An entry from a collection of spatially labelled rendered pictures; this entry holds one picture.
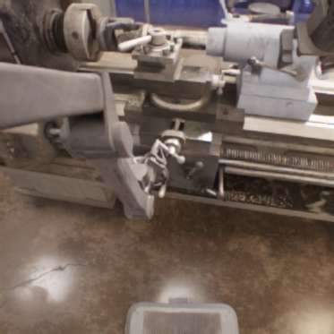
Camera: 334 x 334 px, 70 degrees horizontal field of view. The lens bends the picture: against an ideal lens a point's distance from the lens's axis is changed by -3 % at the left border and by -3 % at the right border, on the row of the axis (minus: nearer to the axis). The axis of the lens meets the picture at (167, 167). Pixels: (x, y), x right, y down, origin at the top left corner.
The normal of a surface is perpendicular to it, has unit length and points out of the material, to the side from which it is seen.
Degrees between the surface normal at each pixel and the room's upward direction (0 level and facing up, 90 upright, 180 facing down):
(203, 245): 0
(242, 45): 86
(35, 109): 88
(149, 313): 0
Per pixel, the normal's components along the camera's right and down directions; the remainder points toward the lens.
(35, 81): 0.99, -0.06
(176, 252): -0.01, -0.63
